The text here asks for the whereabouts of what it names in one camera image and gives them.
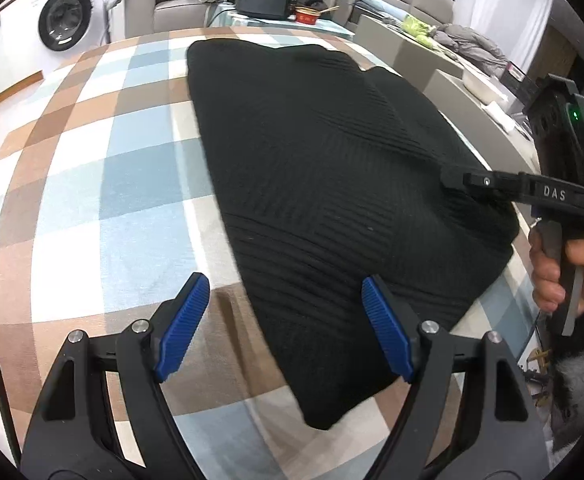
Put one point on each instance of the green cloth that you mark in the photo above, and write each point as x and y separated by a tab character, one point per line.
419	30

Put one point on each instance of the red bowl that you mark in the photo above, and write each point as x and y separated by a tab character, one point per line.
308	16

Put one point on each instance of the white washing machine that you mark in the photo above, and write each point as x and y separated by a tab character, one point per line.
67	15

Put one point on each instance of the person's right forearm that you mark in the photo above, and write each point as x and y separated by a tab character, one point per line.
582	375

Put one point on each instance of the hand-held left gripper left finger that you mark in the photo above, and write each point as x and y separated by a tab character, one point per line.
182	325

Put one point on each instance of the grey sofa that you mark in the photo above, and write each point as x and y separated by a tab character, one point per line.
142	15

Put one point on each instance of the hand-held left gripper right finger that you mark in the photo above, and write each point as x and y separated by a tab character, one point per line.
387	325

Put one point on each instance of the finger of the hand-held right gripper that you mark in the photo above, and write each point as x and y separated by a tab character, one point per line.
482	180

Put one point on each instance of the beige low cabinet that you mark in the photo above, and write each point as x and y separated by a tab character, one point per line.
412	60

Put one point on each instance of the light blue covered table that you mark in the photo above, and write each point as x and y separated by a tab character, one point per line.
232	19

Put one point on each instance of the grey padded jacket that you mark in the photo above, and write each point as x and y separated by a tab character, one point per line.
472	47

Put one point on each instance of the checked brown blue blanket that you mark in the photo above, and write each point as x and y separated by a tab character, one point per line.
97	185

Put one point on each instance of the light blue pillow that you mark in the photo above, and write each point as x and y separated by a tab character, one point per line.
372	1

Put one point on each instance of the black ribbed knit sweater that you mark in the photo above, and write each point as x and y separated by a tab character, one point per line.
332	185

